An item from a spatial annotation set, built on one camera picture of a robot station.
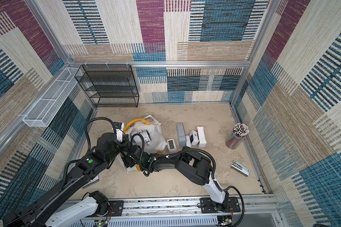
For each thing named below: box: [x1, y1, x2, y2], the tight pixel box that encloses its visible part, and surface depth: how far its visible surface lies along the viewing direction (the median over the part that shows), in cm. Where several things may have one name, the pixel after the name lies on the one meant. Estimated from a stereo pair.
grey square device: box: [176, 122, 187, 147], surface depth 93 cm
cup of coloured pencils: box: [225, 122, 250, 150], surface depth 85 cm
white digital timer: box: [166, 138, 177, 153], surface depth 95 cm
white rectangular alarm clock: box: [196, 126, 207, 149], surface depth 96 cm
